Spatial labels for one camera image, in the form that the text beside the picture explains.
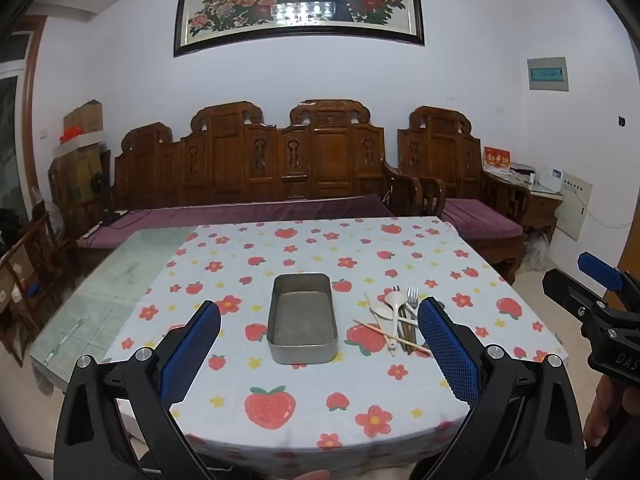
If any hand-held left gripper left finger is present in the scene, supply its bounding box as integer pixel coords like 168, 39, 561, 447
52, 300, 223, 480

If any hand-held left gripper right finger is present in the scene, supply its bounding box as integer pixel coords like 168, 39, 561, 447
415, 297, 586, 480

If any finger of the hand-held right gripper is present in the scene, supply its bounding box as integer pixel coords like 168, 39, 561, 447
577, 252, 640, 306
542, 269, 608, 323

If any metal fork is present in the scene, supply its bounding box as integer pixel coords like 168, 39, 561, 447
406, 286, 421, 332

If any white oval plastic spoon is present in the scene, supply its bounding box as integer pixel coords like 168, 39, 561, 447
384, 291, 407, 353

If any light bamboo chopstick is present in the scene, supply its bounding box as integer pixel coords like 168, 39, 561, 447
353, 318, 432, 352
364, 293, 396, 357

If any rectangular metal tin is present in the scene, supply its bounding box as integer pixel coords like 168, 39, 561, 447
266, 273, 338, 365

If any person's right hand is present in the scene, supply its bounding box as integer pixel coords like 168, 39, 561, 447
584, 376, 626, 447

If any white plastic bag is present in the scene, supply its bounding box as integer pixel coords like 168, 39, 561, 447
524, 230, 552, 274

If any wooden side table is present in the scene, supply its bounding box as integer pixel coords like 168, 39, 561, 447
482, 170, 563, 243

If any white box on side table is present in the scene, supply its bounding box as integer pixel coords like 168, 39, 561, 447
537, 166, 566, 193

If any purple armchair cushion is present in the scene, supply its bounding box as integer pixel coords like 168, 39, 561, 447
440, 198, 523, 241

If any red gift box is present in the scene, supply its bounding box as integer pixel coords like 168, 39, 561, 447
483, 146, 511, 173

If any strawberry flower print tablecloth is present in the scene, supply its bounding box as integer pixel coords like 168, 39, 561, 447
102, 216, 566, 478

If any wooden chair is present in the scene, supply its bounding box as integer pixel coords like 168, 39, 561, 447
0, 200, 66, 367

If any carved wooden armchair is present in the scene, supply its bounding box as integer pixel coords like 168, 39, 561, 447
384, 106, 531, 286

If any large cardboard box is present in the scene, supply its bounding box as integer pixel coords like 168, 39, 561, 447
49, 144, 111, 206

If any carved wooden sofa bench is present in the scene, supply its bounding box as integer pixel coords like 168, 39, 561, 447
112, 100, 401, 261

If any small cardboard box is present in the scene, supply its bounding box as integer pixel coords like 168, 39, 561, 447
62, 100, 104, 136

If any framed peacock flower painting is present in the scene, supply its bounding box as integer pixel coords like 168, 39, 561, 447
173, 0, 426, 58

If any power strip with cable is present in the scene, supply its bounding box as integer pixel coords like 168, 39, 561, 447
82, 209, 128, 239

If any grey wall distribution box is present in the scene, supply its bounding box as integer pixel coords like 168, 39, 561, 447
527, 56, 570, 92

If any brown wooden door frame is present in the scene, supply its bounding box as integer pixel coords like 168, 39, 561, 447
19, 15, 49, 206

